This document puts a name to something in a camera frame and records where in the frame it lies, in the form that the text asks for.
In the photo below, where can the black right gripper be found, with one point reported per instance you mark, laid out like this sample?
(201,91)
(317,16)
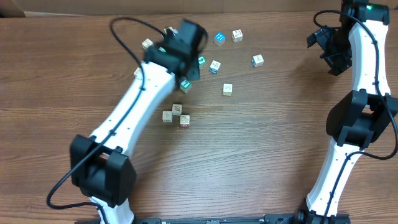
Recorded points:
(321,42)

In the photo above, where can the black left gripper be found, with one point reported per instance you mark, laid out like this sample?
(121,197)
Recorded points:
(193,71)

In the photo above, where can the green number seven block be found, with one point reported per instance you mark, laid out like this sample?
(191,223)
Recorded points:
(185,85)

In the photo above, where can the wooden block leaf drawing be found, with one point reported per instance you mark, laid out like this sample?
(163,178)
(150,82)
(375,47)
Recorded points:
(176,109)

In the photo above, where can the wooden block red ladybug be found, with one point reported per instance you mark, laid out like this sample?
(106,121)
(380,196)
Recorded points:
(184,121)

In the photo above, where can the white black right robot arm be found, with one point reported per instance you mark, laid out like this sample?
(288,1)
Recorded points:
(361,116)

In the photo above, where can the green top wooden block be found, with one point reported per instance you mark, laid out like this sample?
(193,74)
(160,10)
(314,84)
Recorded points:
(202,62)

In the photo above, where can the wooden block blue drawing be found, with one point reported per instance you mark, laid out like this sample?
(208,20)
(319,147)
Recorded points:
(215,67)

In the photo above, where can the wooden block green side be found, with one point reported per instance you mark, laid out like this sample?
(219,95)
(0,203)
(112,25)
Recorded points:
(171,30)
(138,73)

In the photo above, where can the blue top wooden block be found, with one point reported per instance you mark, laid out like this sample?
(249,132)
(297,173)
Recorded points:
(219,39)

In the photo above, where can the wooden block left green side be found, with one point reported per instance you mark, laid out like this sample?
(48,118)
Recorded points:
(138,73)

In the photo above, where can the wooden block right blue side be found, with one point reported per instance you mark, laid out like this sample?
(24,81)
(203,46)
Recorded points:
(257,61)

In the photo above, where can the cardboard strip at back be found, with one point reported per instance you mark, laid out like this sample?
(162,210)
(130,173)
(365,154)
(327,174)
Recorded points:
(22,8)

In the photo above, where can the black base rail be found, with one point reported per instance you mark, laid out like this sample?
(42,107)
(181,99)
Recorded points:
(217,220)

